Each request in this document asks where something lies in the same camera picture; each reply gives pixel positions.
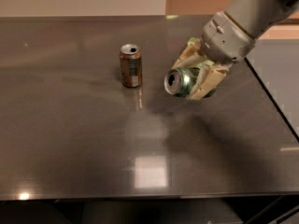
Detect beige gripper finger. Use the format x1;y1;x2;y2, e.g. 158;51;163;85
187;63;232;100
172;45;200;69

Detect green soda can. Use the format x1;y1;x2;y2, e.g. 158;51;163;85
164;67;199;97

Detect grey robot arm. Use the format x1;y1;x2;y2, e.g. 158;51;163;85
164;0;299;100

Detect brown soda can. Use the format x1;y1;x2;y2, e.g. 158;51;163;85
120;44;142;88

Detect green chip bag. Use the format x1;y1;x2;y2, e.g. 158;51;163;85
187;37;214;66

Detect grey side table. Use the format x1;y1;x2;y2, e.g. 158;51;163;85
247;39;299;136

